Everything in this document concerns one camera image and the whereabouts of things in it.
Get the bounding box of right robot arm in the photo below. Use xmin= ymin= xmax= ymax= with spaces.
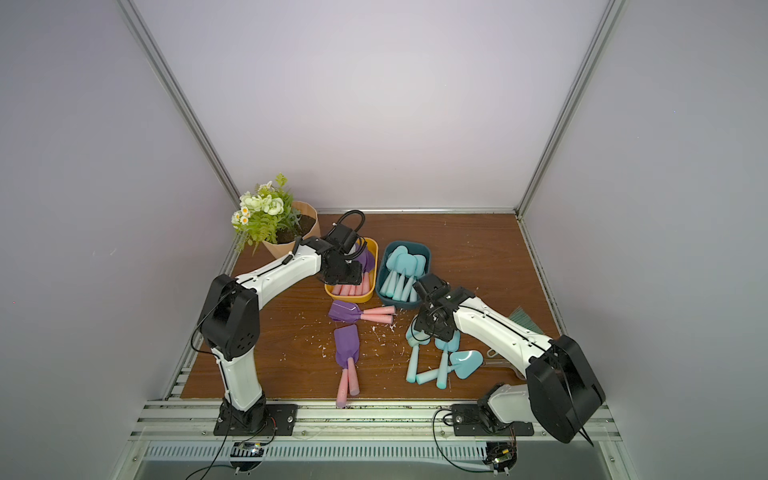
xmin=414 ymin=274 xmax=606 ymax=443

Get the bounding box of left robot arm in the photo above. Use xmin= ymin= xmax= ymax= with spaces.
xmin=198 ymin=224 xmax=368 ymax=423

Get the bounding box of dark teal storage box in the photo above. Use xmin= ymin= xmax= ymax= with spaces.
xmin=375 ymin=241 xmax=432 ymax=310

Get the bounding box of yellow storage box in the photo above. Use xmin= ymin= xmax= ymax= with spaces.
xmin=324 ymin=237 xmax=379 ymax=303

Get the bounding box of beige flower pot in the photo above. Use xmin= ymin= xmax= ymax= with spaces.
xmin=262 ymin=200 xmax=321 ymax=258

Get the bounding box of green plant with white flowers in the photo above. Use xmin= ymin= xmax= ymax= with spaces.
xmin=230 ymin=173 xmax=294 ymax=251

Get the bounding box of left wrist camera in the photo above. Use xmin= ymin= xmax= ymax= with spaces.
xmin=325 ymin=209 xmax=366 ymax=254

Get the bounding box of right black cable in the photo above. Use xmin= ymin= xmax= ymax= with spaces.
xmin=431 ymin=409 xmax=517 ymax=475

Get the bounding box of black cable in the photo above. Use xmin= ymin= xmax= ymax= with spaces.
xmin=431 ymin=409 xmax=517 ymax=475
xmin=184 ymin=413 xmax=278 ymax=480

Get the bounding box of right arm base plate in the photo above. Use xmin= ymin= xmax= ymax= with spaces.
xmin=450 ymin=403 xmax=534 ymax=437

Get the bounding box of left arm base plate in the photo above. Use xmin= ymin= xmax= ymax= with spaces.
xmin=213 ymin=401 xmax=298 ymax=436

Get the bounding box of left black cable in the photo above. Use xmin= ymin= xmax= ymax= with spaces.
xmin=184 ymin=413 xmax=278 ymax=480

